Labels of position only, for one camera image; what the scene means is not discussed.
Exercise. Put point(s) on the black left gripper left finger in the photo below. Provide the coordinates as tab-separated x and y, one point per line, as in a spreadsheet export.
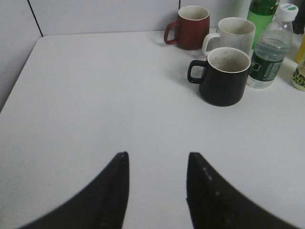
100	205

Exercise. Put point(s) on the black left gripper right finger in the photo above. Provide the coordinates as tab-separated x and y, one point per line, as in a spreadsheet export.
215	204

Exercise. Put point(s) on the black ceramic mug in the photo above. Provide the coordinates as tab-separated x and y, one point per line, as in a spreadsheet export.
222	76

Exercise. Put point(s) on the clear water bottle green label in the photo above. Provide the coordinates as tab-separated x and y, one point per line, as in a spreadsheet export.
272	47

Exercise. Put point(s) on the pale yellow juice bottle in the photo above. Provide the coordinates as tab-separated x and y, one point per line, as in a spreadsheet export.
298	78

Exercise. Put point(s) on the white ceramic mug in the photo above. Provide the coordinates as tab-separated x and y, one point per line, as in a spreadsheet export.
231	32

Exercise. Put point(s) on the red ceramic mug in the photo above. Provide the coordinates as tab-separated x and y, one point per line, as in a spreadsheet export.
190	28

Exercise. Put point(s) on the green soda bottle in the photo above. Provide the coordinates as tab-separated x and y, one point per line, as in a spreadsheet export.
261	13

